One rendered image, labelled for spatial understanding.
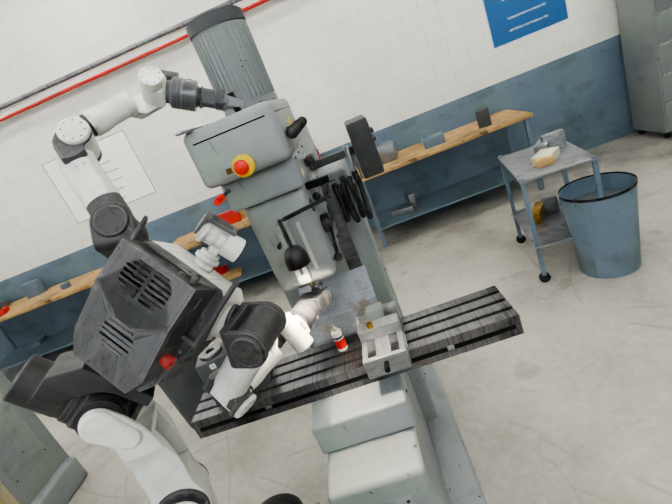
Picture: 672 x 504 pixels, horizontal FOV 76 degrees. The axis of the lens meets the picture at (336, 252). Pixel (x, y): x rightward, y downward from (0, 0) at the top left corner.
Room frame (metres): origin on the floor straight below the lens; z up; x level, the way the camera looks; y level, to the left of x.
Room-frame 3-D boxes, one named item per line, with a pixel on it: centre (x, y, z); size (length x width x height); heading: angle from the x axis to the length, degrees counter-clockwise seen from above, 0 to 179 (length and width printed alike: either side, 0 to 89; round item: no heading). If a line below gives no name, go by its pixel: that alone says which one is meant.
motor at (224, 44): (1.66, 0.08, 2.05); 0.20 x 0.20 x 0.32
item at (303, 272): (1.30, 0.12, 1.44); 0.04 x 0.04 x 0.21; 83
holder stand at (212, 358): (1.47, 0.53, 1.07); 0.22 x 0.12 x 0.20; 94
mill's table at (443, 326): (1.41, 0.11, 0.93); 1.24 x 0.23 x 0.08; 83
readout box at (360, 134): (1.67, -0.26, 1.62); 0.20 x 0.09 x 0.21; 173
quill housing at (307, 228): (1.42, 0.11, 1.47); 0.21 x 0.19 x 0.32; 83
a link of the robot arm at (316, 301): (1.33, 0.15, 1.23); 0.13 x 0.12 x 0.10; 62
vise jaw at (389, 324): (1.34, -0.04, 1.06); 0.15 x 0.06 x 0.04; 81
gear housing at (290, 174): (1.45, 0.10, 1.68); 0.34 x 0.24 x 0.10; 173
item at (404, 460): (1.39, 0.11, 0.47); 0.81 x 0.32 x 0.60; 173
